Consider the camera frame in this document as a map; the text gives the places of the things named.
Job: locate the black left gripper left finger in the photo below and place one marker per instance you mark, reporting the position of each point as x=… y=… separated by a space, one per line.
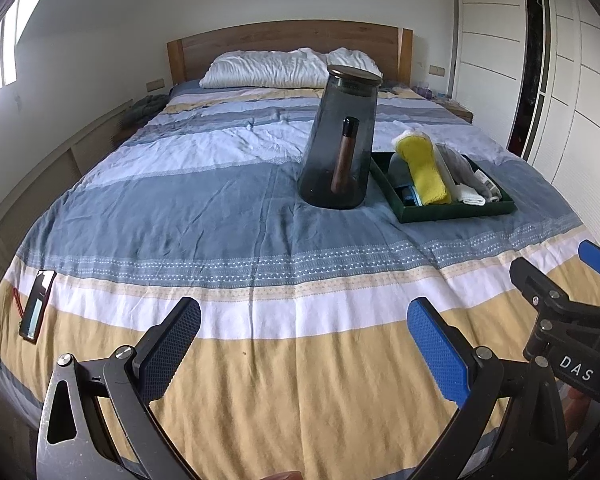
x=96 y=421

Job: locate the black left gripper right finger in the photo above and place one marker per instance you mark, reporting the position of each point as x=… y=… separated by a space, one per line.
x=531 y=441

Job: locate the white knitted cloth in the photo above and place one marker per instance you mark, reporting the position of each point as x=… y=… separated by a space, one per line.
x=462 y=185

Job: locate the yellow textured cloth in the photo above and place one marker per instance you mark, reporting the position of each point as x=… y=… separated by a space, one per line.
x=418 y=152

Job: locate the tissue pack beige white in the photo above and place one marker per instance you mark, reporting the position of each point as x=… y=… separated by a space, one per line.
x=487 y=185

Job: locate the smartphone with red case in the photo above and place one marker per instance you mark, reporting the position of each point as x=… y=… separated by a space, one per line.
x=33 y=312

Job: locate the grey folded cloth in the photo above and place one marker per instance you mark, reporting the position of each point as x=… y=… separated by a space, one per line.
x=461 y=171

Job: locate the green tray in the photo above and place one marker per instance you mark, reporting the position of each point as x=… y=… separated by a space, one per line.
x=405 y=203

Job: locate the striped blue bed quilt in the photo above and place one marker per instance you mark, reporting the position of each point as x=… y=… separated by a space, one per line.
x=303 y=361

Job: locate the wooden nightstand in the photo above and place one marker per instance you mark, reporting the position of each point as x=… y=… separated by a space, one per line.
x=445 y=101

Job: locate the white wardrobe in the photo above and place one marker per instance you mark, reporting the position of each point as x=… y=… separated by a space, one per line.
x=530 y=72

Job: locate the wooden headboard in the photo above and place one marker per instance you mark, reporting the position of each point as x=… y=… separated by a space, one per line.
x=390 y=47

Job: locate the dark green cloth bundle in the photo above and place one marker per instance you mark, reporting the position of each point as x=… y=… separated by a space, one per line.
x=142 y=111

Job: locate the white pillow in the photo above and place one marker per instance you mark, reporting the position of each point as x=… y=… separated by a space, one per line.
x=295 y=69

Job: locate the smoky glass pitcher wooden handle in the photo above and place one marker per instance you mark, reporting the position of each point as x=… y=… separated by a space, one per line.
x=336 y=161

